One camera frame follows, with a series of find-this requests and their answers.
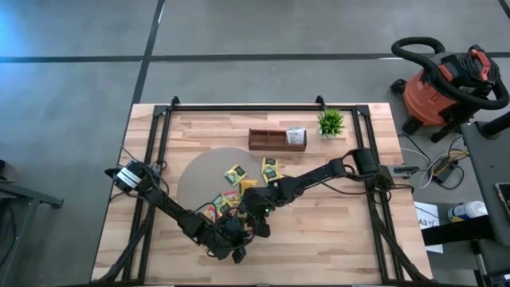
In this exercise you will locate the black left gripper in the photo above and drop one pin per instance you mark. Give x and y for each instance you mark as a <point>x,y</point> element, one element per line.
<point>229,239</point>

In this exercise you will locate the green lemon tea packet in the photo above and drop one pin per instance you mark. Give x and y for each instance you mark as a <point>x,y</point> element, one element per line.
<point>235,174</point>
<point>220,202</point>
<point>270,161</point>
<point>273,174</point>

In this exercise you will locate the black power strip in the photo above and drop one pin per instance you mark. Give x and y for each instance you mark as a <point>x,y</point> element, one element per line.
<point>442,172</point>

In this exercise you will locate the brown wooden organizer box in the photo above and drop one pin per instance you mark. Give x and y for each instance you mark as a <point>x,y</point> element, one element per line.
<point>267,139</point>

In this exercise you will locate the black desk beam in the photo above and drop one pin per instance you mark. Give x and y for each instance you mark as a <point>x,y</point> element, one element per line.
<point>458,231</point>

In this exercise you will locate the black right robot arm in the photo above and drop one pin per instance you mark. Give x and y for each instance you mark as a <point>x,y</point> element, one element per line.
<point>318,174</point>

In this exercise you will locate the grey side desk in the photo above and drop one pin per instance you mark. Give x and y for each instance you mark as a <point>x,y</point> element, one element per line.
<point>486,159</point>

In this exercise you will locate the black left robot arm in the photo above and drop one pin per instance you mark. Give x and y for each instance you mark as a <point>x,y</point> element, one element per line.
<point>175,209</point>

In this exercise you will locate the white wipes canister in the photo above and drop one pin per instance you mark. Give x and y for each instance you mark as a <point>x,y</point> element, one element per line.
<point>466,211</point>

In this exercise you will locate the orange shop vacuum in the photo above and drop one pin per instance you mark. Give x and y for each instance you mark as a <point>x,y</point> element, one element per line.
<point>426,95</point>

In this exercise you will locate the white paper sheet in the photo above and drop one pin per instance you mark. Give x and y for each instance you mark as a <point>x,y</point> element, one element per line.
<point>428,227</point>

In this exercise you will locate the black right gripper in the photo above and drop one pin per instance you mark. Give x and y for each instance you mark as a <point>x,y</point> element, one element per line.
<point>259,207</point>

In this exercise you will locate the round grey table mat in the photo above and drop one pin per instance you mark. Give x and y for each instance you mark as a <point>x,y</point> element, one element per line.
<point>199,175</point>

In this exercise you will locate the red mango tea packet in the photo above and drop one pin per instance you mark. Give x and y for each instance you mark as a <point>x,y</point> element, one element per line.
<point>210,214</point>
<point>231,196</point>

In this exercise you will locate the black equipment stand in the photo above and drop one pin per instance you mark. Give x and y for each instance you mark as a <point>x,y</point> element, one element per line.
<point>24,195</point>

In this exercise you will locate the green plant white pot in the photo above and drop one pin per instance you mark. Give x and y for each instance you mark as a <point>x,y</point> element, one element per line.
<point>330,123</point>

